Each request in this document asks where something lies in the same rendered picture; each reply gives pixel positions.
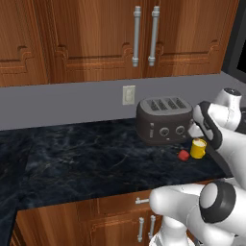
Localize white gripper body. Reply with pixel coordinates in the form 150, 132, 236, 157
187, 120, 205, 139

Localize yellow mug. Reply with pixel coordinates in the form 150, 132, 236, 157
189, 137, 209, 160

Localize black microwave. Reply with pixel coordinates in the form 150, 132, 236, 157
221, 0, 246, 85

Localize small red round object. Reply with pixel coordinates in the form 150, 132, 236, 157
178, 149, 191, 162

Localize dark grey four-slot toaster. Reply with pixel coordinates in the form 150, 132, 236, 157
135, 95, 195, 147

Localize wooden base cupboard door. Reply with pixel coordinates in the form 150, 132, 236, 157
144, 212, 165, 246
86, 212, 146, 246

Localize wooden drawer front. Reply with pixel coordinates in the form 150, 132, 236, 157
96, 189, 154, 216

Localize wooden base cupboard panel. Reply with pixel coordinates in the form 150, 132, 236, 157
11, 199, 99, 246

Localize beige wall outlet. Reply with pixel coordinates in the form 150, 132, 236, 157
122, 85, 136, 106

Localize grey drawer handle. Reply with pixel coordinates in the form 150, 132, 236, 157
135, 197, 151, 206

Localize wooden wall cupboard door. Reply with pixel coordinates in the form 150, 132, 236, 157
141, 0, 240, 79
47, 0, 144, 85
0, 0, 52, 88

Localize grey wall cupboard handle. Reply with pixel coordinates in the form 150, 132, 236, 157
147, 5, 160, 67
132, 5, 142, 68

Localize grey base cupboard handle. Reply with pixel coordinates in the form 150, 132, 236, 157
136, 216, 145, 243
148, 214, 157, 241

